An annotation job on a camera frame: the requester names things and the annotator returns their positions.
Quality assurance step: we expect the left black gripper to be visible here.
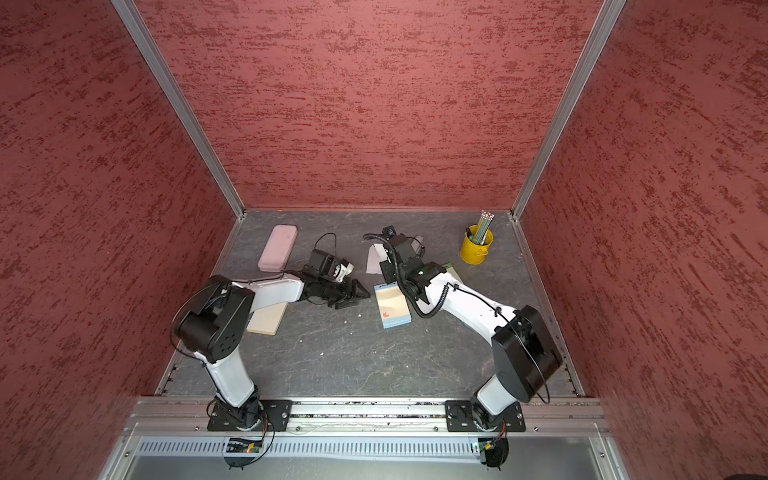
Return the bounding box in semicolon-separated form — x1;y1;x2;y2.
315;276;369;308

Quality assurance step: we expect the blue-edged beige memo pad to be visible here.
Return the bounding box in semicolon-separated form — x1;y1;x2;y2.
374;283;412;329

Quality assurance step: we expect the yellow-top beige memo pad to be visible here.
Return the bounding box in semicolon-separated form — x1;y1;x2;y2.
246;302;288;336

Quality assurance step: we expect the green memo pad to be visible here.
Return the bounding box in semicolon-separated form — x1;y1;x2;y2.
443;263;463;283

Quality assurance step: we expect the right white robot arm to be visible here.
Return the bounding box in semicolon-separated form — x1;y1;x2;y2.
364;229;563;430

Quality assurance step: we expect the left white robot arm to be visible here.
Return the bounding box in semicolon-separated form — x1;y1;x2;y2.
170;249;371;431

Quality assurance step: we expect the yellow pencil cup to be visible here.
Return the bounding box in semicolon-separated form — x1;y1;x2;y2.
459;225;494;265

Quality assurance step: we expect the pink pencil case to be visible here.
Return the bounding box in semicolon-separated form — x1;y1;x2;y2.
258;224;298;273

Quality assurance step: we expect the bundle of pencils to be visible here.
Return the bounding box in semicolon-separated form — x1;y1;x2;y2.
470;211;495;246

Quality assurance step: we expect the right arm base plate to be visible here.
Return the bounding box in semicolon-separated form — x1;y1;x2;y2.
444;400;526;433

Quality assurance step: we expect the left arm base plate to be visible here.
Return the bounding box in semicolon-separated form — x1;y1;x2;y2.
206;397;294;432

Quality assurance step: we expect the aluminium rail frame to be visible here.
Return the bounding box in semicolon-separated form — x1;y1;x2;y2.
100;396;628;479

